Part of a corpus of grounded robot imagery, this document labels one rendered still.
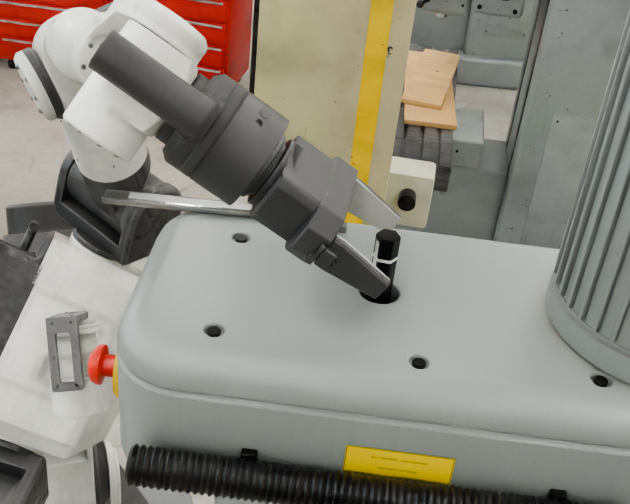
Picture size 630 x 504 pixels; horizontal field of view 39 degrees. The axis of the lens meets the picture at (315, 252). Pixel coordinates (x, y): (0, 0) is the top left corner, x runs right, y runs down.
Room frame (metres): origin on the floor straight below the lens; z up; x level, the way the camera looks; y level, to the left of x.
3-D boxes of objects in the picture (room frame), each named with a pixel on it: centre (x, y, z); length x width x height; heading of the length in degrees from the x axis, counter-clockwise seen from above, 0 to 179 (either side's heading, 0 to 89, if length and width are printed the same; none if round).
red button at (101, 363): (0.67, 0.19, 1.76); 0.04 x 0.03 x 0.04; 179
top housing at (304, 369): (0.66, -0.08, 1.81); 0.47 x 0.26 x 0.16; 89
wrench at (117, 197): (0.77, 0.09, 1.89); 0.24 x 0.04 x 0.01; 92
